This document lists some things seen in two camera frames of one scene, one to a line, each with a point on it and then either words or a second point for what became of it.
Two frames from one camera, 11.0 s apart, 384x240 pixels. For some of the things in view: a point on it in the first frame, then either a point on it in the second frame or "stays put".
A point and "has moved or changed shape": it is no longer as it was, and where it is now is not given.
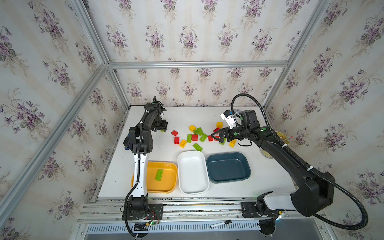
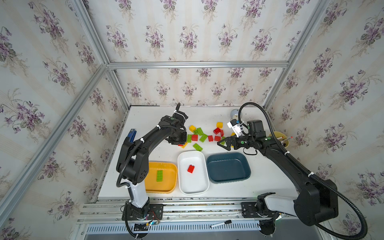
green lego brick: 197,147 stays put
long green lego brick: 159,174 stays put
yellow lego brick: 192,128 stays put
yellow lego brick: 183,143 stays put
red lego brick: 174,133 has moved or changed shape
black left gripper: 162,124 → 177,140
